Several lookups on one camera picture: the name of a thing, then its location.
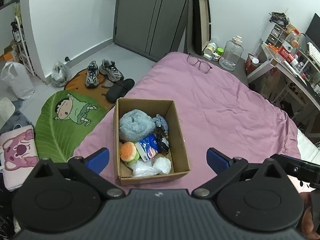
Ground hamburger plush toy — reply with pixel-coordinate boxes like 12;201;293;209
119;142;139;164

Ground white star plush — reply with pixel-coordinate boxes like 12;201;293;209
130;159;158;177

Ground blue tissue pack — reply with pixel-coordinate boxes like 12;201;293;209
135;134;161;162

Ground black scrunchie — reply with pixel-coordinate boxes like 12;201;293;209
155;129;170;154

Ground blue denim plush toy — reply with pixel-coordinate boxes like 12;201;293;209
153;114;169;135

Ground person's right hand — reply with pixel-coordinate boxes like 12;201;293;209
299;192;320;239

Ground brown cardboard box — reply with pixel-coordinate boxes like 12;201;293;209
113;98;190;186

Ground light blue fluffy plush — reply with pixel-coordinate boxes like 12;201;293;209
119;109;156;142

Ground pink bed sheet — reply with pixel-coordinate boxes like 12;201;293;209
74;51;302;196

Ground green leaf cartoon rug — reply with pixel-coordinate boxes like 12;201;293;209
35;90;107;163

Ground black slippers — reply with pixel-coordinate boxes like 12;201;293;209
105;79;135;103

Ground pink cartoon cushion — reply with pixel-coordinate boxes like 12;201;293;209
1;125;39;191

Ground grey left sneaker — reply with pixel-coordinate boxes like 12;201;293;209
85;61;99;88

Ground grey sneaker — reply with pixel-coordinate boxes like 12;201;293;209
85;61;99;88
99;60;124;82

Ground orange round floor mat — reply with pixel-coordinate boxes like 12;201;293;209
63;67;131;111

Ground small plastic bag with trash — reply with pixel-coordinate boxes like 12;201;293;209
50;61;71;87

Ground grey right sneaker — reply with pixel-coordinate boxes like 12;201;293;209
99;60;124;82

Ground dark framed eyeglasses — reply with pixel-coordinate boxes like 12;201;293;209
187;54;212;74

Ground clear large water jug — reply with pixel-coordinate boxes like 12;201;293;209
219;35;244;71

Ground green small cup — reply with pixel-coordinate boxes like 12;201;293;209
216;48;224;55

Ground white desk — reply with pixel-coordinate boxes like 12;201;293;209
247;43;319;142

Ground white keyboard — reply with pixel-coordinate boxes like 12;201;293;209
307;42;320;67

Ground large white plastic bag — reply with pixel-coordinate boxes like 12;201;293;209
1;62;35;100

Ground black computer monitor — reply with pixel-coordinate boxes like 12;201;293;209
305;13;320;48

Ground white drawer organizer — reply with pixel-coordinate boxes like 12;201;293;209
261;22;288;48

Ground leaning black framed board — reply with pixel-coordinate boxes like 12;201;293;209
192;0;211;55

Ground grey entrance door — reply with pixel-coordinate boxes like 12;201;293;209
113;0;188;62

